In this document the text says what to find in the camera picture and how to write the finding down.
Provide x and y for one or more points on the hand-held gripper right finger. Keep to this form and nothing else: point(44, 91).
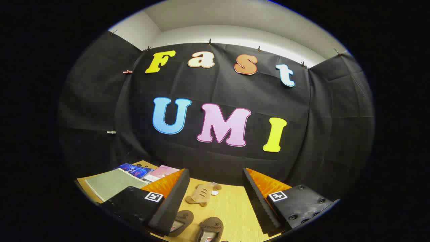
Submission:
point(260, 208)

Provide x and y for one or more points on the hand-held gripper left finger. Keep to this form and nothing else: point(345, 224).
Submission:
point(171, 211)

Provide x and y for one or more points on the brown fluffy shoe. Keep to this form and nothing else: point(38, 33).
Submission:
point(184, 218)
point(211, 225)

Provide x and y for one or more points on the green fabric storage box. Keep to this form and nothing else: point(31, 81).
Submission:
point(111, 185)

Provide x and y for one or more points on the tan plush toy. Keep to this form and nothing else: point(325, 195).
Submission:
point(201, 195)

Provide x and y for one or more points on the pink book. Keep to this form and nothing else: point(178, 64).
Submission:
point(161, 172)

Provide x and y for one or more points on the blue book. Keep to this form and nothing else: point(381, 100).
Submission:
point(134, 170)

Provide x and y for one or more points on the black backdrop cloth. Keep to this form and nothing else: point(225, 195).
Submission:
point(218, 87)

